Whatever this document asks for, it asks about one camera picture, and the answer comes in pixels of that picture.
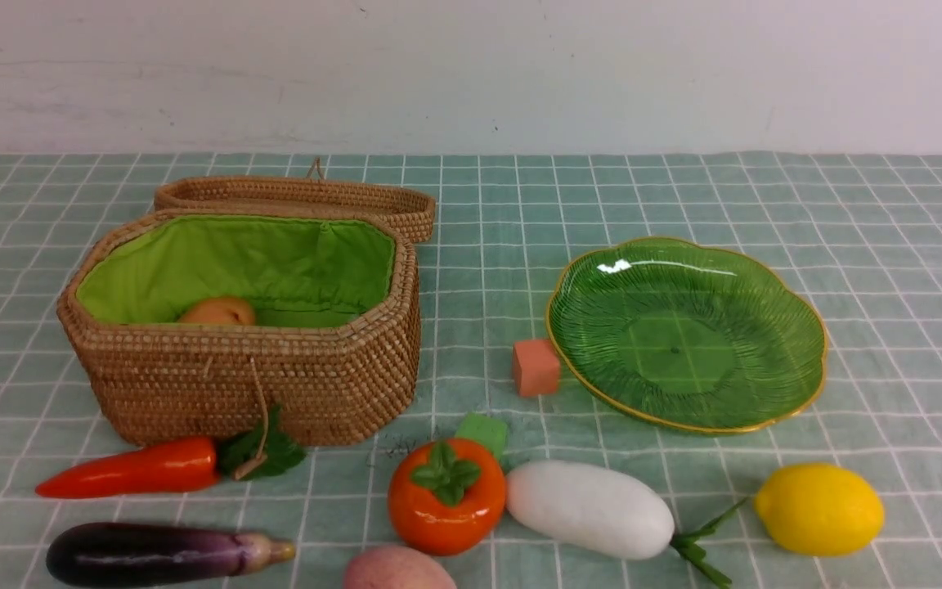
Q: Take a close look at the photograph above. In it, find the orange toy persimmon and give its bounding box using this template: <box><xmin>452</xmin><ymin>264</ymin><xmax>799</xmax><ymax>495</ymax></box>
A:
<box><xmin>388</xmin><ymin>438</ymin><xmax>507</xmax><ymax>556</ymax></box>

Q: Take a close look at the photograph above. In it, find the white toy radish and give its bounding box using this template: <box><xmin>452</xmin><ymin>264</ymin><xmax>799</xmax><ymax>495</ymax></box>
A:
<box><xmin>507</xmin><ymin>459</ymin><xmax>747</xmax><ymax>588</ymax></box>

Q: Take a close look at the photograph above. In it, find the orange toy carrot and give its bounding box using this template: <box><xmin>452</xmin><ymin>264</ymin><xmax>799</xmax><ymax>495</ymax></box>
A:
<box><xmin>34</xmin><ymin>409</ymin><xmax>307</xmax><ymax>500</ymax></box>

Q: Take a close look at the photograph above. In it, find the pink toy peach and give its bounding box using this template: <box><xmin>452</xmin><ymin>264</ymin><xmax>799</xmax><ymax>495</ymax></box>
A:
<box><xmin>343</xmin><ymin>545</ymin><xmax>456</xmax><ymax>588</ymax></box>

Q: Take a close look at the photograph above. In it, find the yellow toy lemon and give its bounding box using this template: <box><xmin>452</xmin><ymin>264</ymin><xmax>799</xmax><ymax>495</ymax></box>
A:
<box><xmin>754</xmin><ymin>462</ymin><xmax>885</xmax><ymax>558</ymax></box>

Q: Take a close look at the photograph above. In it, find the purple toy eggplant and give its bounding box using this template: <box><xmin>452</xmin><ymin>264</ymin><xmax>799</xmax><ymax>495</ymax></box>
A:
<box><xmin>45</xmin><ymin>522</ymin><xmax>296</xmax><ymax>588</ymax></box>

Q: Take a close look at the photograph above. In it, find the orange foam cube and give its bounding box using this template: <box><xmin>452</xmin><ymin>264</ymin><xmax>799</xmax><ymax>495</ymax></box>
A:
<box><xmin>512</xmin><ymin>339</ymin><xmax>561</xmax><ymax>398</ymax></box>

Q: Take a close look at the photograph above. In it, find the woven wicker basket lid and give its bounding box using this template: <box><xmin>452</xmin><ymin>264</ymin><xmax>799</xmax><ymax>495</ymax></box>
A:
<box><xmin>154</xmin><ymin>158</ymin><xmax>437</xmax><ymax>243</ymax></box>

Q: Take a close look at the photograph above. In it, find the green foam cube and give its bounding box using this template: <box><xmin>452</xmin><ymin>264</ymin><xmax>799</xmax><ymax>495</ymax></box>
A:
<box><xmin>455</xmin><ymin>413</ymin><xmax>509</xmax><ymax>461</ymax></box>

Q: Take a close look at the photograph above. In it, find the woven wicker basket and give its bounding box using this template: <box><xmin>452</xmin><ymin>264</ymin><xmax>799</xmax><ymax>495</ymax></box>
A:
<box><xmin>56</xmin><ymin>206</ymin><xmax>421</xmax><ymax>445</ymax></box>

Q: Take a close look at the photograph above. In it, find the green glass leaf plate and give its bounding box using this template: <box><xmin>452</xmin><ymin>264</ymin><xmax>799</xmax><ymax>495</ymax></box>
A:
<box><xmin>545</xmin><ymin>237</ymin><xmax>829</xmax><ymax>436</ymax></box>

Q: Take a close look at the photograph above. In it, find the tan toy potato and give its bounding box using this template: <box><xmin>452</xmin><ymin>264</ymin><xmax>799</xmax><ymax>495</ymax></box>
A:
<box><xmin>176</xmin><ymin>297</ymin><xmax>257</xmax><ymax>326</ymax></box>

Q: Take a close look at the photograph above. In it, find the green checked tablecloth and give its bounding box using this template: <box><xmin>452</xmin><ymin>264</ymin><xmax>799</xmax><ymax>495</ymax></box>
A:
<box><xmin>0</xmin><ymin>151</ymin><xmax>942</xmax><ymax>588</ymax></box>

